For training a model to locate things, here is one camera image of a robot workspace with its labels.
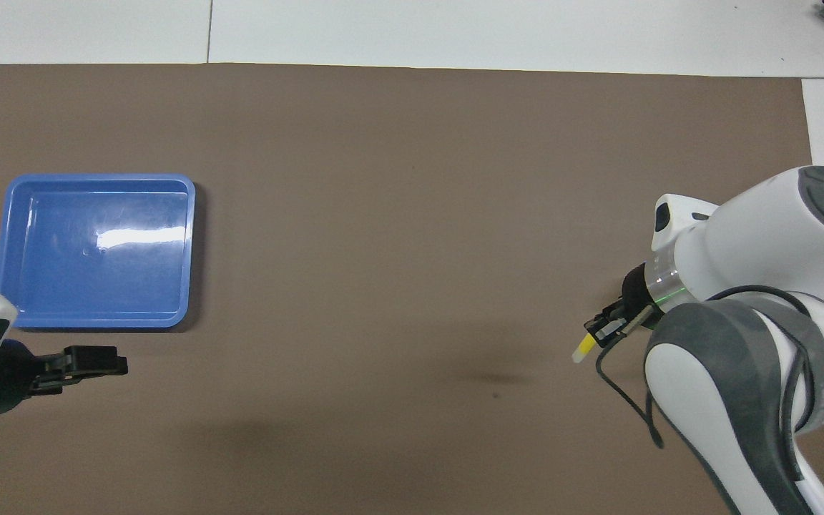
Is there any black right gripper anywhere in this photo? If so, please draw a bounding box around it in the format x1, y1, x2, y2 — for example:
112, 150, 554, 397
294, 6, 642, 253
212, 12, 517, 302
584, 263, 663, 349

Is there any brown table mat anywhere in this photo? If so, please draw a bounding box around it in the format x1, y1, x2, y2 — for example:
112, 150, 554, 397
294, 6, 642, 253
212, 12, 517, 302
0, 63, 824, 515

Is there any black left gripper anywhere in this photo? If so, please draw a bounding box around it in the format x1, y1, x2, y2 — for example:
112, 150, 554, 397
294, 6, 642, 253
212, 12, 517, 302
0, 340, 129, 417

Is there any blue plastic tray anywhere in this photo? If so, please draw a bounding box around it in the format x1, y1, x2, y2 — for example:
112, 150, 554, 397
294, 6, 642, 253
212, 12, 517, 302
0, 174, 197, 330

